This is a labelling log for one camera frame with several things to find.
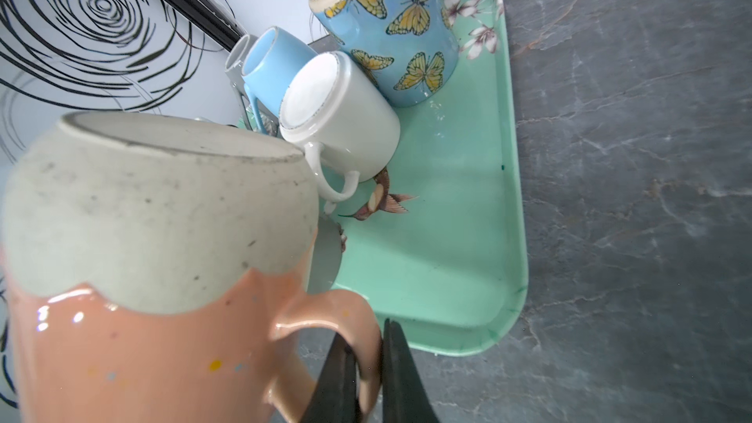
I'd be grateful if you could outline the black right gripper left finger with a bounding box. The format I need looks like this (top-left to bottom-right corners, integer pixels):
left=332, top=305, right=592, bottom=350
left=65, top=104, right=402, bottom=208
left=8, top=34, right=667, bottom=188
left=301, top=334, right=360, bottom=423

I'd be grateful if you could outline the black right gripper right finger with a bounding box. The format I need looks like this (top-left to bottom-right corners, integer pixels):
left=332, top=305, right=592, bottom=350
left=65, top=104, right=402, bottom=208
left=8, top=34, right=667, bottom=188
left=382, top=319, right=440, bottom=423

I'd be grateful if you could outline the peach mug grey base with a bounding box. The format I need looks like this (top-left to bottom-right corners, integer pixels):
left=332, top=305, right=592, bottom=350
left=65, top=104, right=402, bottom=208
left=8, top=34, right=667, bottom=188
left=1, top=112, right=382, bottom=422

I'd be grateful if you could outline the white mug red inside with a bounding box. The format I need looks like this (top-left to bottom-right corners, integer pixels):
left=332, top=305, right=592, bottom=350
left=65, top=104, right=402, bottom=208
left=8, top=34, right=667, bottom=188
left=279, top=51, right=401, bottom=204

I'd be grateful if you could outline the light blue mug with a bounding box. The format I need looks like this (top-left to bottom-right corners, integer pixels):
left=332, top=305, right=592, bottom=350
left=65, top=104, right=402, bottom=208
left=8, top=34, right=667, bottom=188
left=241, top=27, right=317, bottom=135

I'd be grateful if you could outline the blue butterfly mug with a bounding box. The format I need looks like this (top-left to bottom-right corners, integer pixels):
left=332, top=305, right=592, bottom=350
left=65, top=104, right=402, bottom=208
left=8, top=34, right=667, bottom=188
left=309, top=0, right=459, bottom=107

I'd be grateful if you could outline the mint green floral tray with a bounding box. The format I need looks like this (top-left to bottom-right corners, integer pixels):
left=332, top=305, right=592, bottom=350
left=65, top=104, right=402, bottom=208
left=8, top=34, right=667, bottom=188
left=309, top=0, right=528, bottom=356

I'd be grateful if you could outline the grey tall cup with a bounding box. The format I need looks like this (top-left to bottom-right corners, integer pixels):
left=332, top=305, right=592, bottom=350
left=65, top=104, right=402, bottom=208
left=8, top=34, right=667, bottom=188
left=224, top=34, right=258, bottom=95

